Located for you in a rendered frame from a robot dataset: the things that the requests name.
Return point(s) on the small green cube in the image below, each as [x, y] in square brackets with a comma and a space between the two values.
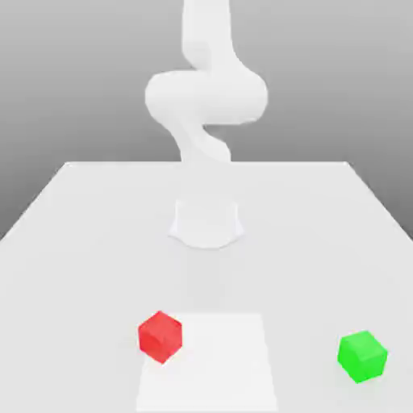
[362, 356]

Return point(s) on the small red cube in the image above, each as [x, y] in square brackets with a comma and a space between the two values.
[160, 337]

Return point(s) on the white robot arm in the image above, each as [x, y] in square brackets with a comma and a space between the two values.
[206, 96]

